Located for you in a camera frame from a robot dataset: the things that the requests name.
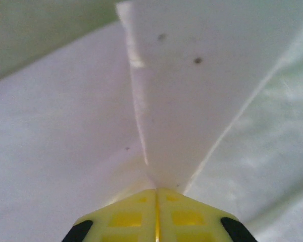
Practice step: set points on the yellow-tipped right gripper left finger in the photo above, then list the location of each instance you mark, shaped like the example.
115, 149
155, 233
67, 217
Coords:
126, 221

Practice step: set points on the white t-shirt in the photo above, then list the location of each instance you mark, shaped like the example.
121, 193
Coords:
91, 126

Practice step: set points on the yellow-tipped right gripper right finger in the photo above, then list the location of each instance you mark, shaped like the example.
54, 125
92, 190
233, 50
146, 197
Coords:
187, 221

